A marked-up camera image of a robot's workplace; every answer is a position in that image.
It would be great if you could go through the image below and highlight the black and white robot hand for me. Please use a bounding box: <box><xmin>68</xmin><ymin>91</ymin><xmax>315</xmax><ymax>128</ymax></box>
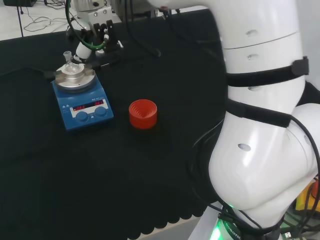
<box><xmin>66</xmin><ymin>19</ymin><xmax>125</xmax><ymax>70</ymax></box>

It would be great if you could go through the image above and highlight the heater with blue base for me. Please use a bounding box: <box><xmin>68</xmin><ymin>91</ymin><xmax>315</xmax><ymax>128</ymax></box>
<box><xmin>51</xmin><ymin>62</ymin><xmax>115</xmax><ymax>132</ymax></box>

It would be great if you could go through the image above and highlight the clear glass round-bottom flask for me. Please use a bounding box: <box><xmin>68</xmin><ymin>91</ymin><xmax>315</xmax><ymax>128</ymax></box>
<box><xmin>62</xmin><ymin>50</ymin><xmax>81</xmax><ymax>76</ymax></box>

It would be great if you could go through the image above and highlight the red ribbed plastic cup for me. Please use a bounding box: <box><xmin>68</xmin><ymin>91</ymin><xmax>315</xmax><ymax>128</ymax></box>
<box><xmin>128</xmin><ymin>98</ymin><xmax>159</xmax><ymax>131</ymax></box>

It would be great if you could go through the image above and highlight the black box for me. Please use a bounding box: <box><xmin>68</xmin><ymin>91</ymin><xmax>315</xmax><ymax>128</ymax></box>
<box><xmin>4</xmin><ymin>0</ymin><xmax>37</xmax><ymax>8</ymax></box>

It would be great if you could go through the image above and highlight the black bench cloth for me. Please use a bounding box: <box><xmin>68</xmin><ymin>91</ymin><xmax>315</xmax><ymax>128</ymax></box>
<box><xmin>0</xmin><ymin>8</ymin><xmax>227</xmax><ymax>240</ymax></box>

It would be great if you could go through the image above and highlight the yellow stop button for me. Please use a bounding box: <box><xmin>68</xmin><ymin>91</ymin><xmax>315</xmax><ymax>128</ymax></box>
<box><xmin>294</xmin><ymin>178</ymin><xmax>320</xmax><ymax>213</ymax></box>

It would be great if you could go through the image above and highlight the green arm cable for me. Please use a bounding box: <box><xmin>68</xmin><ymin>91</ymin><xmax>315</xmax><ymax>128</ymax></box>
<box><xmin>65</xmin><ymin>0</ymin><xmax>111</xmax><ymax>52</ymax></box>

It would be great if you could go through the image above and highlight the black heater power cable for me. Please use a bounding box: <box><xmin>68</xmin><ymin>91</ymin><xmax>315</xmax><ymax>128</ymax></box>
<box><xmin>0</xmin><ymin>65</ymin><xmax>55</xmax><ymax>81</ymax></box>

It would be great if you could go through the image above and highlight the thin black floor cable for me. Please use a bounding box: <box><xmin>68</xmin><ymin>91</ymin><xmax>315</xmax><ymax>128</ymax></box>
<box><xmin>20</xmin><ymin>0</ymin><xmax>69</xmax><ymax>33</ymax></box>

